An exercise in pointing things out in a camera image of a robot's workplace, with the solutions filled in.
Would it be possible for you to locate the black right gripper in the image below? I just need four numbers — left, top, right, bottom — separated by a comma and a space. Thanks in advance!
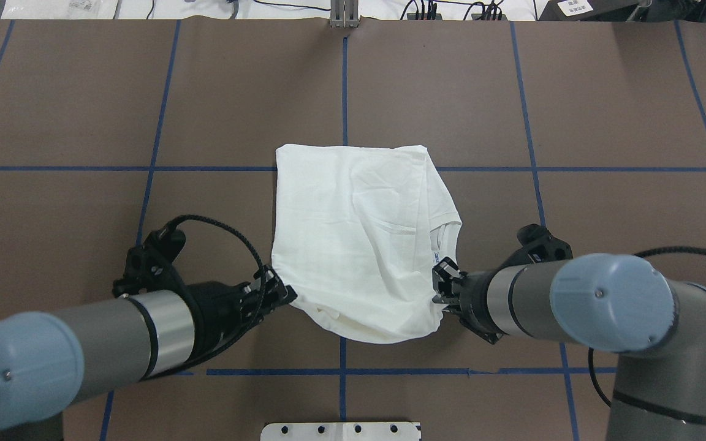
432, 257, 505, 344

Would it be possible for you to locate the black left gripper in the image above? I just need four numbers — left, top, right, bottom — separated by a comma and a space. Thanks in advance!
187, 265, 297, 362

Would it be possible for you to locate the white long-sleeve printed shirt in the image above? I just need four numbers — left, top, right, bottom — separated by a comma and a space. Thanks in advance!
271, 143, 463, 344

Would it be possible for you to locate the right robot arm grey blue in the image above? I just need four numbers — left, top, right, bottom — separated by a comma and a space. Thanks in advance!
433, 254, 706, 440

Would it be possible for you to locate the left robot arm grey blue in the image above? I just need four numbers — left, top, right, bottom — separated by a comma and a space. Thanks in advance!
0, 267, 297, 432

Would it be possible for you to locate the black box with white label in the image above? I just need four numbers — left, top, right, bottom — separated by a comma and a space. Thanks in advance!
538, 1, 639, 22

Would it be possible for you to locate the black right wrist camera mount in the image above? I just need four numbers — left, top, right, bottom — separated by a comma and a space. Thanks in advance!
502, 224, 574, 267

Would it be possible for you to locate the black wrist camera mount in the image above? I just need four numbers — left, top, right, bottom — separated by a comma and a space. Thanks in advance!
112, 228, 187, 298
502, 224, 574, 267

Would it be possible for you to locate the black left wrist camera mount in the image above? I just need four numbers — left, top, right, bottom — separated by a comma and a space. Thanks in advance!
112, 228, 187, 298

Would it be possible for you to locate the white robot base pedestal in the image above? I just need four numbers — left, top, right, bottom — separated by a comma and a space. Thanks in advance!
260, 421, 423, 440

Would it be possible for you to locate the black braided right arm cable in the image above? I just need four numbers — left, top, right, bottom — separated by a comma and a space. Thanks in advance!
587, 246, 706, 410

